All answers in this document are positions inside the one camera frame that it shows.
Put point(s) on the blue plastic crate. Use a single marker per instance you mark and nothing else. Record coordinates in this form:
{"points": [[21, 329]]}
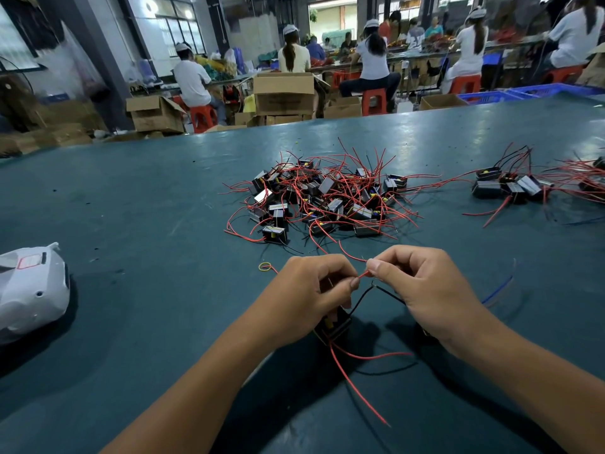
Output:
{"points": [[558, 90], [490, 97]]}

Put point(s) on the yellow rubber band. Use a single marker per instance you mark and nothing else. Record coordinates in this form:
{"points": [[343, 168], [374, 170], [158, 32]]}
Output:
{"points": [[265, 266]]}

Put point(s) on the open cardboard box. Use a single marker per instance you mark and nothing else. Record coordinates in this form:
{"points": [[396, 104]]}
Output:
{"points": [[156, 113]]}

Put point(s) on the large closed cardboard box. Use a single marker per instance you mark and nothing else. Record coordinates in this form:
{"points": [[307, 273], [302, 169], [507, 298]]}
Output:
{"points": [[284, 94]]}

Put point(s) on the person's right forearm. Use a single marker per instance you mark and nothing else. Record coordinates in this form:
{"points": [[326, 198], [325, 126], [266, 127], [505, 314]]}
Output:
{"points": [[544, 397]]}

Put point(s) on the red plastic stool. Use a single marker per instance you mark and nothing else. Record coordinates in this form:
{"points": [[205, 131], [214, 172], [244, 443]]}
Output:
{"points": [[374, 101], [465, 84], [202, 118], [565, 73]]}

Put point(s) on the person's right hand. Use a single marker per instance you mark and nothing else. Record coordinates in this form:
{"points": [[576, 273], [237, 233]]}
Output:
{"points": [[435, 293]]}

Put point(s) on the low cardboard box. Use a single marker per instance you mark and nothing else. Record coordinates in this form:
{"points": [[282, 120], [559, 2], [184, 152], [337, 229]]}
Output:
{"points": [[342, 107]]}

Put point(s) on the person's left forearm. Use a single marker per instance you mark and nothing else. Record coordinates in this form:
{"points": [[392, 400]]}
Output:
{"points": [[189, 406]]}

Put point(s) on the person's left hand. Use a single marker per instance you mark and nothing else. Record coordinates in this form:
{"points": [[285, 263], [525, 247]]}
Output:
{"points": [[298, 302]]}

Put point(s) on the tilted cardboard box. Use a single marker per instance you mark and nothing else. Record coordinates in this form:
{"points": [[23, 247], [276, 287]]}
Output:
{"points": [[593, 71]]}

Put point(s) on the white plastic shell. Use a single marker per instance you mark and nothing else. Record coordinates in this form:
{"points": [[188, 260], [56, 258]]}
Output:
{"points": [[30, 290]]}

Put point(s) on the shallow cardboard box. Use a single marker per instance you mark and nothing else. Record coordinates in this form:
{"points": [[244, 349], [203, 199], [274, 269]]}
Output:
{"points": [[442, 102]]}

